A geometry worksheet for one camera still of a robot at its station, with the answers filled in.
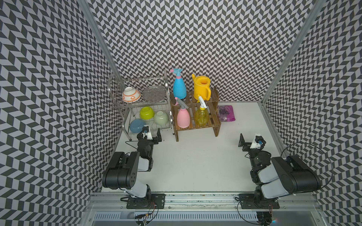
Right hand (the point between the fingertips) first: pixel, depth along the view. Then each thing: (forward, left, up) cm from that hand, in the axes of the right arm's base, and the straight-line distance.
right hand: (248, 135), depth 85 cm
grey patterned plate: (+18, +57, +19) cm, 63 cm away
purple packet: (+23, +8, -6) cm, 25 cm away
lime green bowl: (+20, +67, -1) cm, 70 cm away
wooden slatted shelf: (+21, +20, +3) cm, 29 cm away
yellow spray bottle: (+6, +29, +12) cm, 32 cm away
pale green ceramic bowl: (+15, +56, -1) cm, 58 cm away
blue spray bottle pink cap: (+18, +42, +23) cm, 51 cm away
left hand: (+6, +61, -1) cm, 62 cm away
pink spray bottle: (+5, +40, +11) cm, 41 cm away
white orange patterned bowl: (+15, +69, +21) cm, 74 cm away
